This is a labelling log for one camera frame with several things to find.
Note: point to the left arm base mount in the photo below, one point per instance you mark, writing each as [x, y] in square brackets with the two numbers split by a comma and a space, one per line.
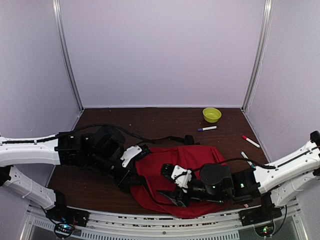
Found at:
[64, 218]

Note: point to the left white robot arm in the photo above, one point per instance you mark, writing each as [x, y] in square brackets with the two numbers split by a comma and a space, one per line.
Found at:
[62, 149]

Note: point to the red-capped white marker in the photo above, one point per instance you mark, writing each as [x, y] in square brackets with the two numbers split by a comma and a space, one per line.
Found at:
[251, 141]

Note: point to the right aluminium frame post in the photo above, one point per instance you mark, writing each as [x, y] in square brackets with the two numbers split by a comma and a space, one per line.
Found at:
[261, 47]

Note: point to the aluminium frame post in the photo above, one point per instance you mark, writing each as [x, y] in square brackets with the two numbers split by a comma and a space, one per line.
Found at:
[65, 53]
[261, 47]

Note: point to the yellow-green plastic bowl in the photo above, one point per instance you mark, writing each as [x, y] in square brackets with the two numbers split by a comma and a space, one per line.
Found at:
[211, 115]

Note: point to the teal-capped white marker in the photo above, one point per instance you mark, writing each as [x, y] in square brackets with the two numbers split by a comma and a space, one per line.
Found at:
[246, 157]

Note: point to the red backpack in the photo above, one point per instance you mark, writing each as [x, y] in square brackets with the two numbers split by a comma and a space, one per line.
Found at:
[146, 179]

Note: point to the left aluminium frame post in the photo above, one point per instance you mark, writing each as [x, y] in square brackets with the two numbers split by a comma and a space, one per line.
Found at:
[65, 53]

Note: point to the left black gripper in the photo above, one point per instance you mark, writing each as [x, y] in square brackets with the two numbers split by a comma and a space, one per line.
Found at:
[123, 180]

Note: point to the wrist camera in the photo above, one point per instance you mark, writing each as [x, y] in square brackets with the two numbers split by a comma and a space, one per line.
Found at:
[177, 175]
[129, 154]

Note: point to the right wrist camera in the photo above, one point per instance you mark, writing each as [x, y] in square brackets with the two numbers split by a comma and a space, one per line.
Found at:
[177, 175]

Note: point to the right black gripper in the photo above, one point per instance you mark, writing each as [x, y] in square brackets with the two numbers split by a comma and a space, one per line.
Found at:
[177, 200]

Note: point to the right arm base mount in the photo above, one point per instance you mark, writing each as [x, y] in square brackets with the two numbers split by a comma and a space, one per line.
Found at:
[263, 217]

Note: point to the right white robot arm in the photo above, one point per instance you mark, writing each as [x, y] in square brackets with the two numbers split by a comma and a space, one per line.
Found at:
[279, 181]

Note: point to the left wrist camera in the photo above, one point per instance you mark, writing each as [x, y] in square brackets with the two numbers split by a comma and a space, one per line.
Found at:
[129, 154]

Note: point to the purple-capped white marker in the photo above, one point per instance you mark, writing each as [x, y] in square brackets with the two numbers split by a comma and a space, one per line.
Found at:
[206, 128]

